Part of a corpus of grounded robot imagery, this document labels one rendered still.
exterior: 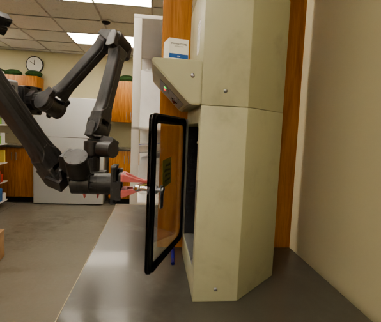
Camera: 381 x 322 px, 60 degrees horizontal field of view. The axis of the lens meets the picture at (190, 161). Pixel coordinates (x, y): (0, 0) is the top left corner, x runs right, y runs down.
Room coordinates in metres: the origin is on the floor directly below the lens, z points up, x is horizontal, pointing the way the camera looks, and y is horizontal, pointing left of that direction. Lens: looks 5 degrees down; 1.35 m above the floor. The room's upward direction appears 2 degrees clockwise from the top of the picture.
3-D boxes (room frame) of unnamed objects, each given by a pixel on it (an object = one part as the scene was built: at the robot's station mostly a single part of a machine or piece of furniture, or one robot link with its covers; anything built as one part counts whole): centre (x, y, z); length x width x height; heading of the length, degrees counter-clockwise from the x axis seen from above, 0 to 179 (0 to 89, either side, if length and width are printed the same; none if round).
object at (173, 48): (0.84, 0.05, 1.54); 0.05 x 0.05 x 0.06; 20
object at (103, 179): (0.87, 0.23, 1.20); 0.07 x 0.07 x 0.10; 6
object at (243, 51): (0.93, -0.13, 1.33); 0.32 x 0.25 x 0.77; 6
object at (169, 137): (0.92, 0.06, 1.19); 0.30 x 0.01 x 0.40; 166
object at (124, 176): (0.87, 0.15, 1.20); 0.09 x 0.07 x 0.07; 96
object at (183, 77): (0.91, 0.06, 1.46); 0.32 x 0.11 x 0.10; 6
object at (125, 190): (0.87, 0.15, 1.20); 0.09 x 0.07 x 0.07; 96
